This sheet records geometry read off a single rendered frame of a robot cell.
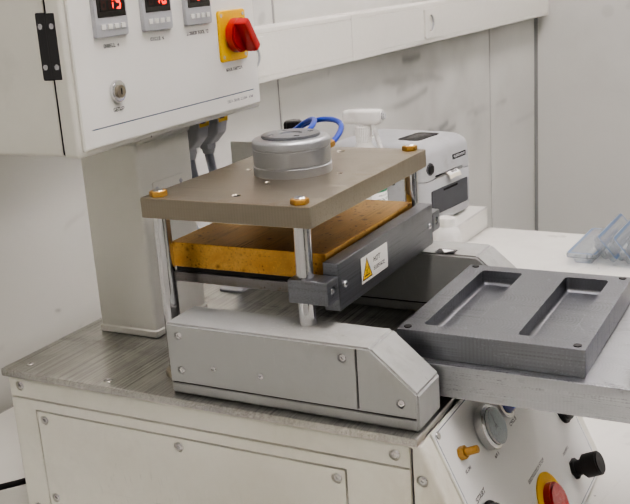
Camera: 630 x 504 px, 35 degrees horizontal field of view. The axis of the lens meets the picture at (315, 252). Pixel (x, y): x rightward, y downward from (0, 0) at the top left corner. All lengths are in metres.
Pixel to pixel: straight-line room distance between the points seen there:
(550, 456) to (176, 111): 0.52
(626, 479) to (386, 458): 0.38
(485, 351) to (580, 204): 2.68
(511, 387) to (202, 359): 0.28
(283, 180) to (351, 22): 1.20
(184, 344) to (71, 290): 0.63
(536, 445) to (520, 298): 0.16
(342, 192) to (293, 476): 0.26
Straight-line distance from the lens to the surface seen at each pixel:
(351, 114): 1.89
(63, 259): 1.51
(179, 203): 0.91
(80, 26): 0.93
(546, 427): 1.05
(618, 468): 1.17
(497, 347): 0.85
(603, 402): 0.83
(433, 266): 1.08
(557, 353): 0.84
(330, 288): 0.85
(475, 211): 2.10
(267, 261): 0.91
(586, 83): 3.44
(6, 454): 1.31
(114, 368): 1.02
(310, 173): 0.96
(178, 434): 0.96
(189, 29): 1.07
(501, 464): 0.94
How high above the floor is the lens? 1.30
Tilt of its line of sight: 16 degrees down
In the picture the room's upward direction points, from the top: 4 degrees counter-clockwise
